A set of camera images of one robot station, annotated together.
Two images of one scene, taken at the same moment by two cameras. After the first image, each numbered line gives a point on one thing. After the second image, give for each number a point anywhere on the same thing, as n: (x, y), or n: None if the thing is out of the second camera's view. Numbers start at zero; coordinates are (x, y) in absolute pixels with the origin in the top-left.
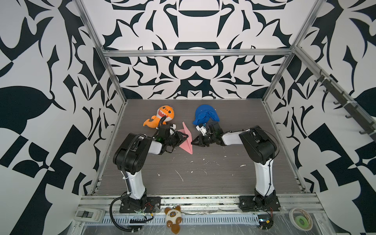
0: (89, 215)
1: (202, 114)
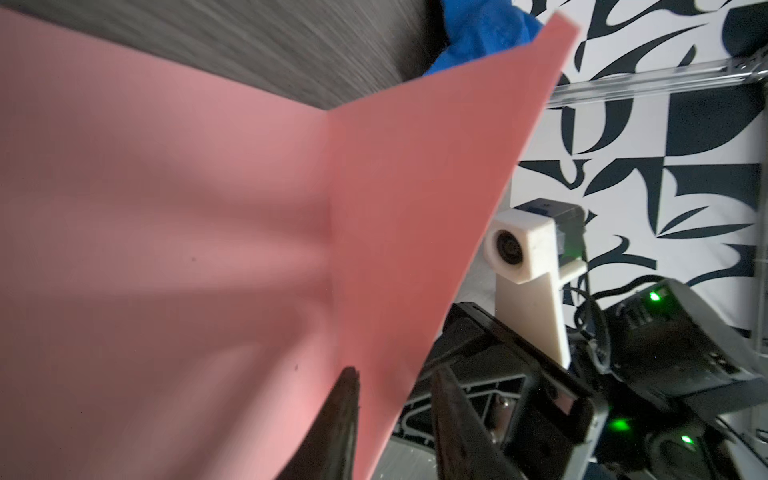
0: None
1: (477, 28)
